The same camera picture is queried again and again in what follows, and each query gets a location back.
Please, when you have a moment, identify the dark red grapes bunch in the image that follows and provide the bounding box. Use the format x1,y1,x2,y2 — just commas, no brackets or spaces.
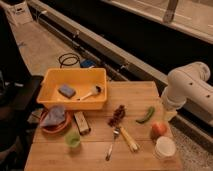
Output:
108,105,126,127

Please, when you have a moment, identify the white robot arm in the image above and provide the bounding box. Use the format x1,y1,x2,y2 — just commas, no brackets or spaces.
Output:
161,62,213,126

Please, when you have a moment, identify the green plastic cup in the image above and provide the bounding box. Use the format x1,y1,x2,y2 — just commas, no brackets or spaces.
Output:
65,131,80,148

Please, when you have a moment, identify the white dish brush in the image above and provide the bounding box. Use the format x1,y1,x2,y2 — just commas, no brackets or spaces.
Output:
79,86,101,101

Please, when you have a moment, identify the blue floor object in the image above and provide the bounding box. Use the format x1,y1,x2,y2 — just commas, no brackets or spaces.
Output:
80,59,95,68

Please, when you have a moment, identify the yellow plastic bin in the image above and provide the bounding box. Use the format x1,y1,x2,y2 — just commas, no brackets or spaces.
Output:
37,68,107,110

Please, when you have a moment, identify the blue sponge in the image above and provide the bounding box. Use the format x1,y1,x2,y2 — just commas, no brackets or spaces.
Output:
58,84,76,98

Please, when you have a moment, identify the rectangular wooden box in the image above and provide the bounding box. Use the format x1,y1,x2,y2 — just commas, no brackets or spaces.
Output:
74,112,91,135

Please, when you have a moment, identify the metal fork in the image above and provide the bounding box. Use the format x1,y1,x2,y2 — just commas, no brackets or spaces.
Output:
105,127,120,161

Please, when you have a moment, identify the green chili pepper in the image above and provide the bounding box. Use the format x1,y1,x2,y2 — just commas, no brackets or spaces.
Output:
136,106,155,124

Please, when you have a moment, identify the purple cloth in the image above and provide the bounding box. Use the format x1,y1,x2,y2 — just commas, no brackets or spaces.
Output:
40,105,65,127

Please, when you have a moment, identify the orange plate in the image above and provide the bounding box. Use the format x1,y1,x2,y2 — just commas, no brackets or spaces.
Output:
41,111,71,134

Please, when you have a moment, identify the orange tomato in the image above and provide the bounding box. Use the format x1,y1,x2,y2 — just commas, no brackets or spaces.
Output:
151,122,167,139

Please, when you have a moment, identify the black chair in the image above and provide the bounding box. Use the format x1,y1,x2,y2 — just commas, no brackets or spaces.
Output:
0,6,43,171

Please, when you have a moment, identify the white box on floor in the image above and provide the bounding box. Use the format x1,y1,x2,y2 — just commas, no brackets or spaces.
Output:
7,1,33,26

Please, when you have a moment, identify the black coiled cable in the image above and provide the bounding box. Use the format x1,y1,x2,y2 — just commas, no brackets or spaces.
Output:
58,52,81,69

